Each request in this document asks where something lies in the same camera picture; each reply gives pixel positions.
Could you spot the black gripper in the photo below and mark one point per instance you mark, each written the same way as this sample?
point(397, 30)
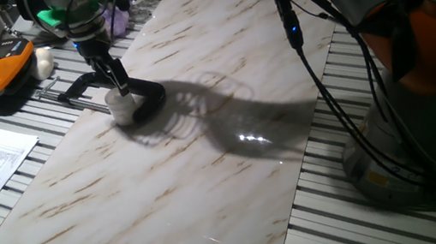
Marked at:
point(93, 47)

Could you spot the white round jar lid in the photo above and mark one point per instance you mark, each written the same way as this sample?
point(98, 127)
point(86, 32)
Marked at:
point(113, 101)

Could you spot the small white plastic jar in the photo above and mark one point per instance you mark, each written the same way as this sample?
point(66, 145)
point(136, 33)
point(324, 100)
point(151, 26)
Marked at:
point(122, 116)

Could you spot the black C-clamp with steel screw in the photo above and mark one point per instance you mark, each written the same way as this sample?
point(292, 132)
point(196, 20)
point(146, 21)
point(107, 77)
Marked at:
point(152, 99)

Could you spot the translucent purple plastic bag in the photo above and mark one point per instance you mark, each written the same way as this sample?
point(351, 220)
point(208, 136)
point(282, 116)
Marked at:
point(118, 20)

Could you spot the small white rounded object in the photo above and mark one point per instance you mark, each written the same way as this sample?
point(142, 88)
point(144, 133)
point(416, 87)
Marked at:
point(44, 63)

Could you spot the clear plastic bottle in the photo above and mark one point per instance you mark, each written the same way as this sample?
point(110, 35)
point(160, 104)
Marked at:
point(138, 8)

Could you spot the black round object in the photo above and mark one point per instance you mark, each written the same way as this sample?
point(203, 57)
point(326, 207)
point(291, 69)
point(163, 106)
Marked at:
point(26, 10)

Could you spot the thin silver metal rod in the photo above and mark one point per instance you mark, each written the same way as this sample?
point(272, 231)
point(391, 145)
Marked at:
point(6, 21)

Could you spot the marble pattern board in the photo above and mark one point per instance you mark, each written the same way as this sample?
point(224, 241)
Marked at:
point(167, 190)

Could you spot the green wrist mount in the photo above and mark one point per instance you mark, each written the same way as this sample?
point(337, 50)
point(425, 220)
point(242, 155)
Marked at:
point(51, 17)

